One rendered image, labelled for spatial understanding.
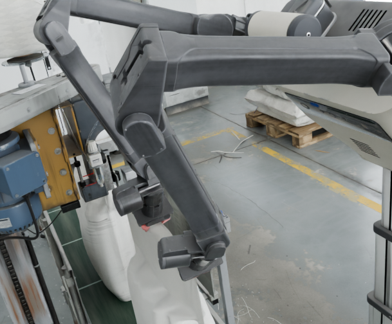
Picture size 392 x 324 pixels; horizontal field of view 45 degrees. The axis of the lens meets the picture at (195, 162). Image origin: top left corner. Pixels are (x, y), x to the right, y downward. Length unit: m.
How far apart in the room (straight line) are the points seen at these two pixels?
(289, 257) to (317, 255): 0.16
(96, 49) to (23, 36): 3.10
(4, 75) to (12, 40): 2.98
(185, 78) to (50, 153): 0.95
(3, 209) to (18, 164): 0.16
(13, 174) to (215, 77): 0.72
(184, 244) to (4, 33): 0.64
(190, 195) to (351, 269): 2.05
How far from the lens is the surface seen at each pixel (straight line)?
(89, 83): 1.07
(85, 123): 1.48
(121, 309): 2.08
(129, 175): 1.57
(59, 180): 1.52
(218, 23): 1.16
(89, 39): 4.26
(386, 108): 0.92
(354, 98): 0.97
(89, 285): 2.27
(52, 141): 1.48
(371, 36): 0.71
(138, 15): 1.10
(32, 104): 1.29
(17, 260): 1.68
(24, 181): 1.22
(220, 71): 0.59
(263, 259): 2.83
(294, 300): 2.55
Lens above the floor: 1.71
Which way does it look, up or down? 24 degrees down
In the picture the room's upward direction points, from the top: 9 degrees counter-clockwise
